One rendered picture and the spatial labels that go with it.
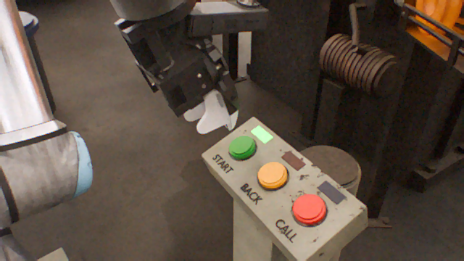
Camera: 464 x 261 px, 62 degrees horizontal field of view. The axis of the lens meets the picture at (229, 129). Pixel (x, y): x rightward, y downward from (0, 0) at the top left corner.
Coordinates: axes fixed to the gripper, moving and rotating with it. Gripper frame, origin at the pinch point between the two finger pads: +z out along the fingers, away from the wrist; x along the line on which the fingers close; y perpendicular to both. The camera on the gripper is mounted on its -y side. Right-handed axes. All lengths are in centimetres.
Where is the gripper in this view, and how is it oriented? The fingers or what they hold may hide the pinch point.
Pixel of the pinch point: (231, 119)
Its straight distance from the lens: 54.2
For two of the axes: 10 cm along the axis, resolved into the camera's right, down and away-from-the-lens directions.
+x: 5.4, 4.8, -6.9
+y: -7.9, 5.8, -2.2
